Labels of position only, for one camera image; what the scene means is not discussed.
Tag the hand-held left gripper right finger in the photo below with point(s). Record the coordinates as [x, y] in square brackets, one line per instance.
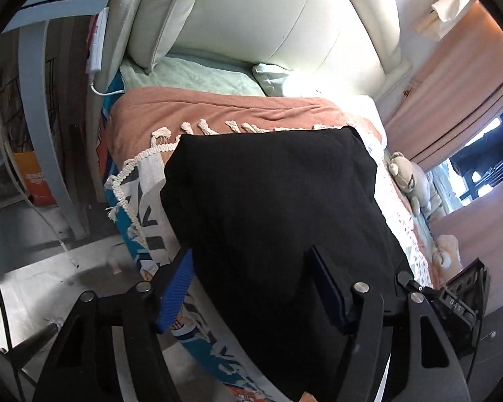
[331, 293]

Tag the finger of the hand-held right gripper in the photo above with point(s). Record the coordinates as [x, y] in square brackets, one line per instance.
[404, 280]

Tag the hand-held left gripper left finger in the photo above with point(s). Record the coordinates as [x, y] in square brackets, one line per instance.
[174, 297]

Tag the black long-sleeve shirt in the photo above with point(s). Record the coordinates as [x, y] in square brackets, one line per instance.
[276, 217]

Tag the peach plush pillow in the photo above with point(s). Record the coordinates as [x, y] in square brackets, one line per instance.
[446, 251]

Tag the colourful printed bed sheet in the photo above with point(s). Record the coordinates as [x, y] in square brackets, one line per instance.
[201, 343]

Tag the light blue bedding pile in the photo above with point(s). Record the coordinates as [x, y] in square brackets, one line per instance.
[444, 188]

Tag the grey plush animal toy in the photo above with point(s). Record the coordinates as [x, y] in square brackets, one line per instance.
[410, 176]

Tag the black framed window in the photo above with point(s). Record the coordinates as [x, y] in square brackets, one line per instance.
[482, 184]

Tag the hanging dark garment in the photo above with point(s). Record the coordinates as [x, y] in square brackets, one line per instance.
[486, 150]

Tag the orange cardboard box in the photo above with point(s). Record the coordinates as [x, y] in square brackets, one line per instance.
[37, 176]

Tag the pale blue bedside cabinet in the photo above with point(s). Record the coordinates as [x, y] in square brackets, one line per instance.
[37, 92]

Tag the white power strip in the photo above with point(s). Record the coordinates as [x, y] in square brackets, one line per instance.
[98, 42]

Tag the white hanging cloth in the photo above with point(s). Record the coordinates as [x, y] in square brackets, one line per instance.
[444, 8]

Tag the cream padded headboard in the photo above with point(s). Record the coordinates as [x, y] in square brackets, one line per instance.
[276, 16]

